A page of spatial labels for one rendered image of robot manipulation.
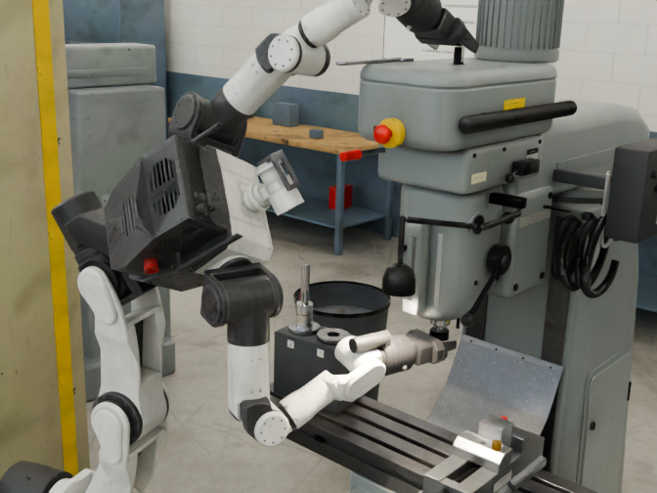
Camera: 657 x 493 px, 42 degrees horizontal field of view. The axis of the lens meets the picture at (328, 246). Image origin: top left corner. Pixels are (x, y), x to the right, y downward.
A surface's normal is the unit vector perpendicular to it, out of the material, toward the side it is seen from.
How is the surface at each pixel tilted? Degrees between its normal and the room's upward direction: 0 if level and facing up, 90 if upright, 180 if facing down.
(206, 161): 57
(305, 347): 90
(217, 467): 0
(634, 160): 90
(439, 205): 90
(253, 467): 0
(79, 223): 90
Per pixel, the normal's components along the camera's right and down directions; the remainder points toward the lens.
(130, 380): -0.40, 0.25
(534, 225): 0.75, 0.21
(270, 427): 0.43, 0.19
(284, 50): -0.56, 0.08
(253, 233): 0.78, -0.40
